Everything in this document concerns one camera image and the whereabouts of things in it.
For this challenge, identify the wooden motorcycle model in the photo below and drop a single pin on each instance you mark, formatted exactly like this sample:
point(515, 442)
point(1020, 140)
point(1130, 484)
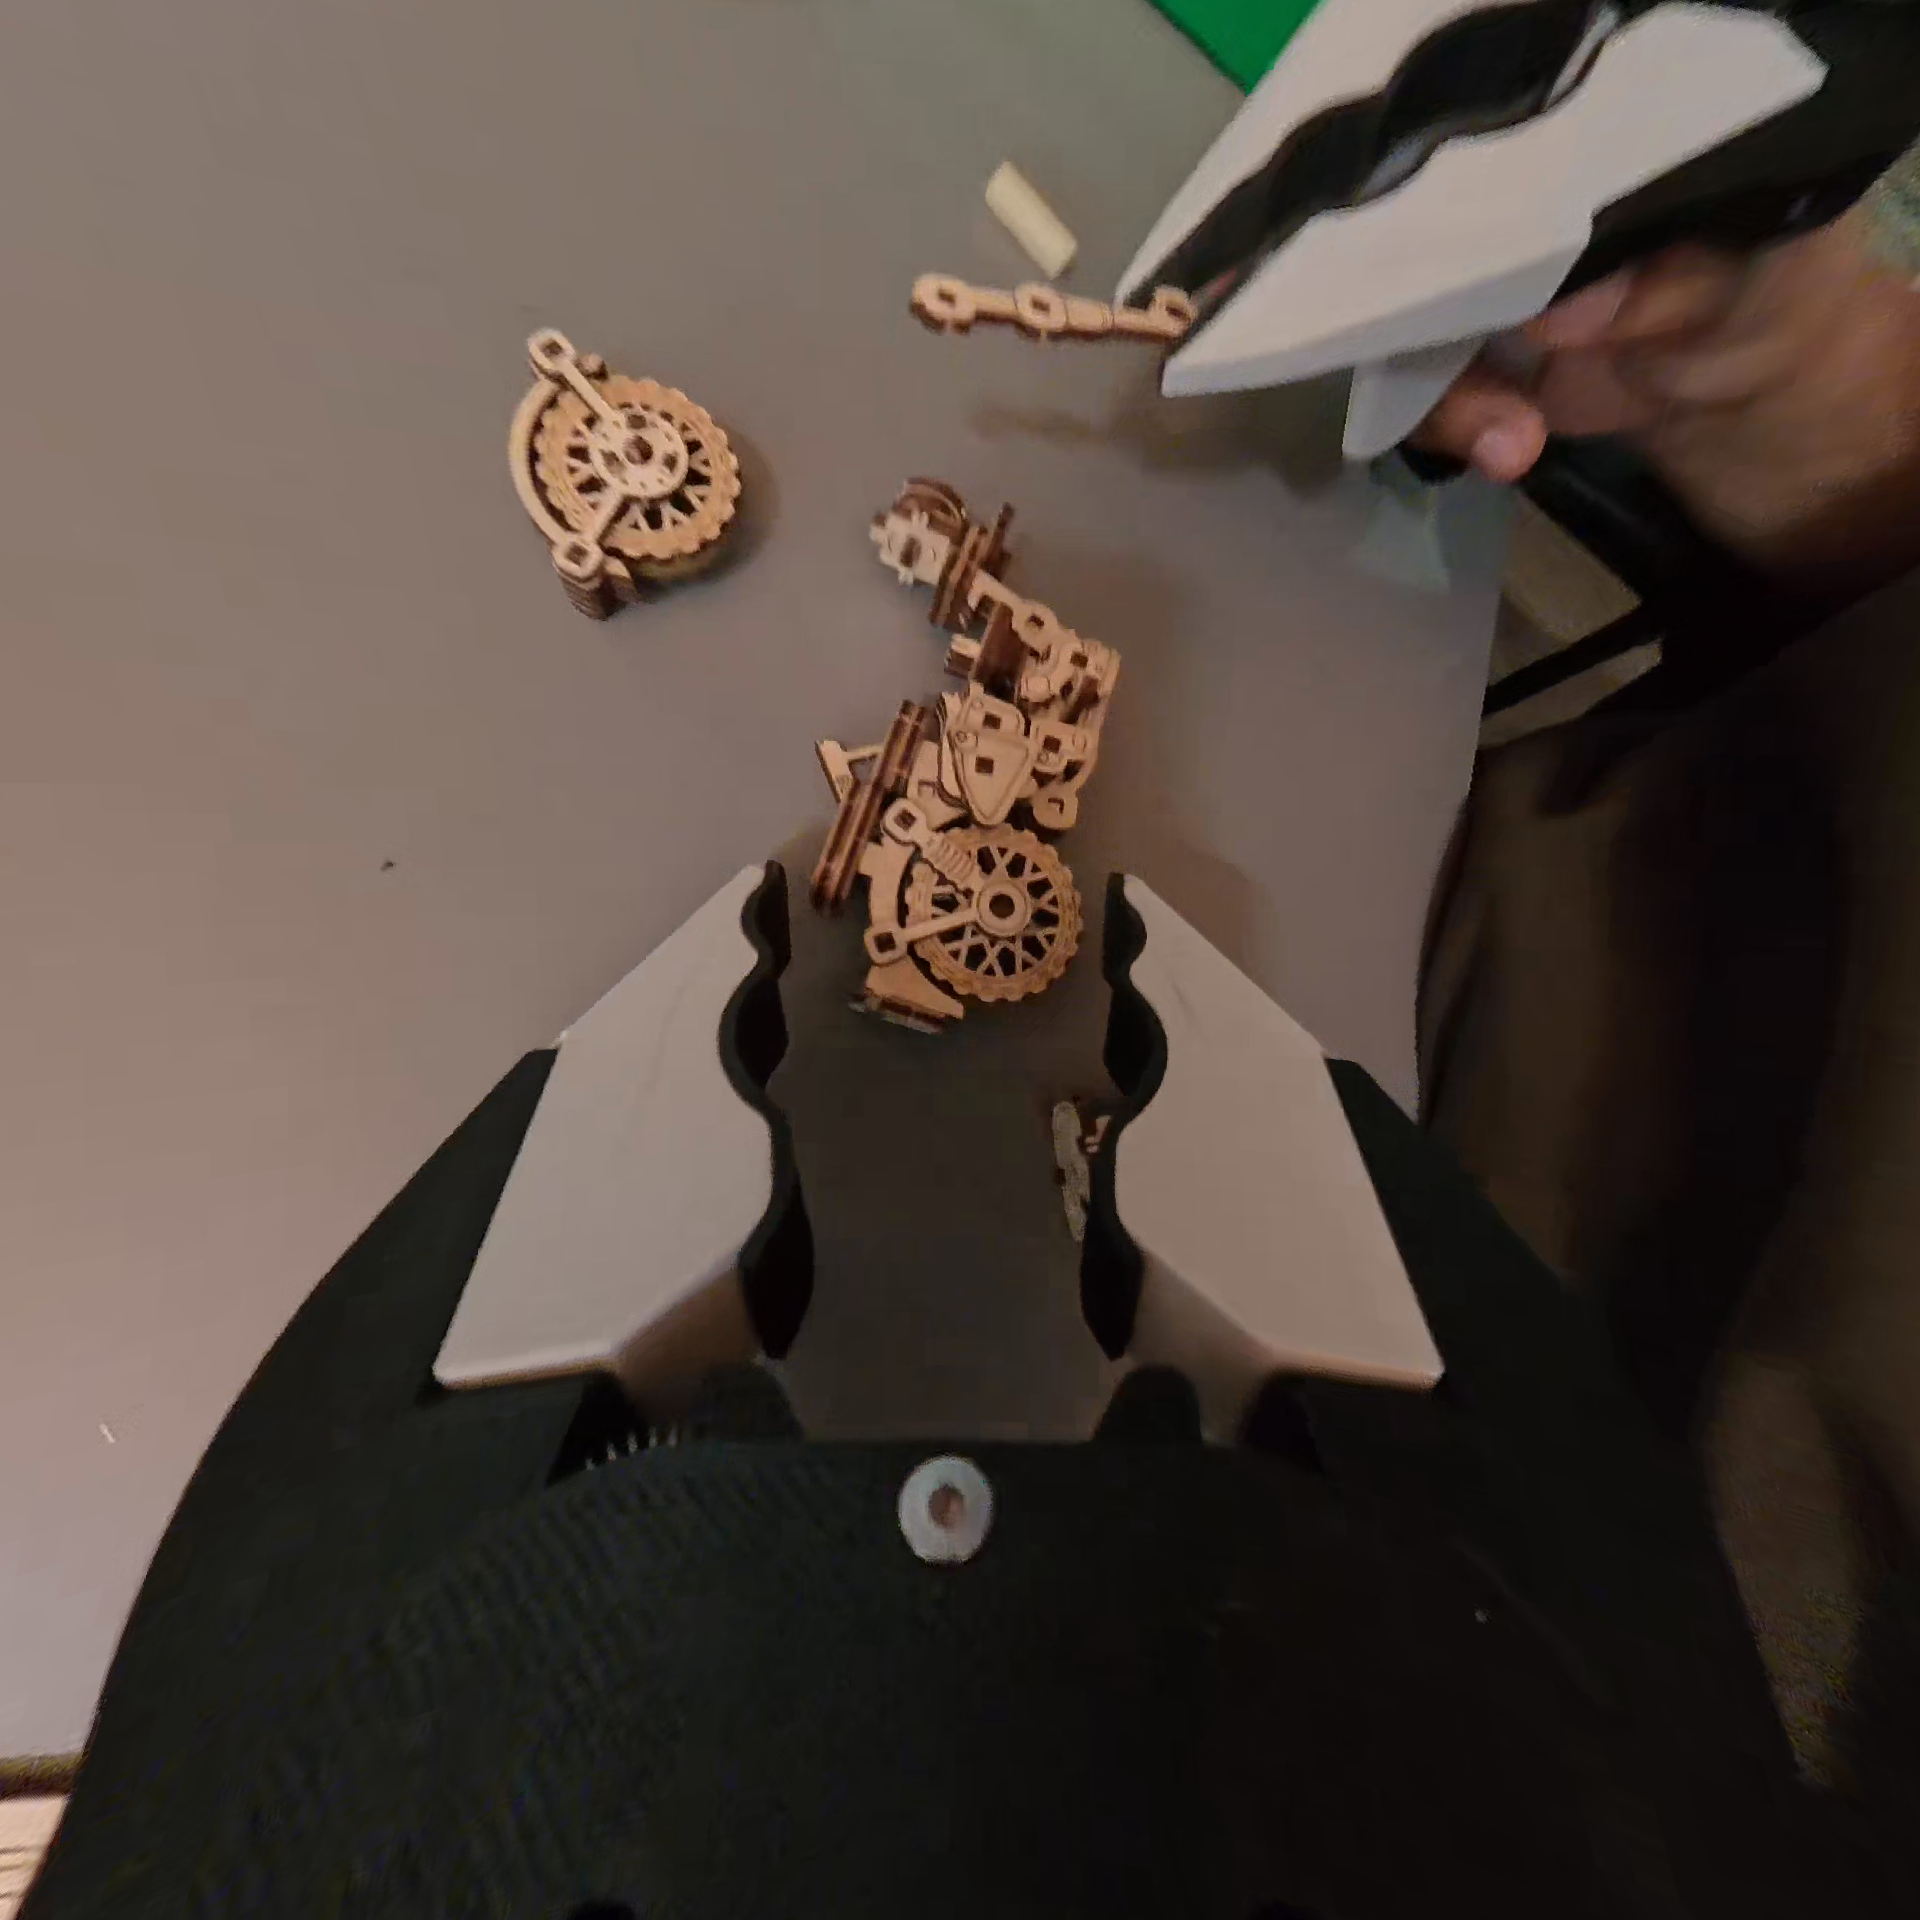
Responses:
point(987, 902)

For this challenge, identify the small cream cylinder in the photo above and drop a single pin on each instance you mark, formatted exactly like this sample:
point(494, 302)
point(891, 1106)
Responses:
point(1033, 219)

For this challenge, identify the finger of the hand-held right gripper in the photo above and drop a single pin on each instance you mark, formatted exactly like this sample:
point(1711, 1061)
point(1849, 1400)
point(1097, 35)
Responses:
point(1322, 76)
point(1440, 255)

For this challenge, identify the small pale wood scrap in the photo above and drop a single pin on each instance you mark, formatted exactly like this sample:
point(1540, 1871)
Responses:
point(1066, 1168)

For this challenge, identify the grey desk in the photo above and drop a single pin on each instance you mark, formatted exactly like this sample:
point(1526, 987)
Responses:
point(302, 902)

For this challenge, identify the wooden wheel assembly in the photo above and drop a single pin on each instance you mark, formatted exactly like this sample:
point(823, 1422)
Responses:
point(631, 459)

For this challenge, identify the person's right hand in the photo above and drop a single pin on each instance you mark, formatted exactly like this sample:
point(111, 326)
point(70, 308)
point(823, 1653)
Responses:
point(1724, 392)

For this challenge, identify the wooden link piece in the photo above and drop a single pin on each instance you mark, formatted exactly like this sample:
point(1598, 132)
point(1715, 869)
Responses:
point(1034, 308)

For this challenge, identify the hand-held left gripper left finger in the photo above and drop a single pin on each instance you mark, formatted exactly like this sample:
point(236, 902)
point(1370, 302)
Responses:
point(631, 1183)

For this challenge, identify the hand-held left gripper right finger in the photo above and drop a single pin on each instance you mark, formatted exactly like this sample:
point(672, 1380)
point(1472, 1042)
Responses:
point(1277, 1204)

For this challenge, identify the person's brown clothing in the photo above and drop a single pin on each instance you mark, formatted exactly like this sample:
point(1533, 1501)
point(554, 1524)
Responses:
point(1724, 1050)

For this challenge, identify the green plastic crate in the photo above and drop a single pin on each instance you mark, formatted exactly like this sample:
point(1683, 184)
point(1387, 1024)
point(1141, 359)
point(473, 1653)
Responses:
point(1246, 35)

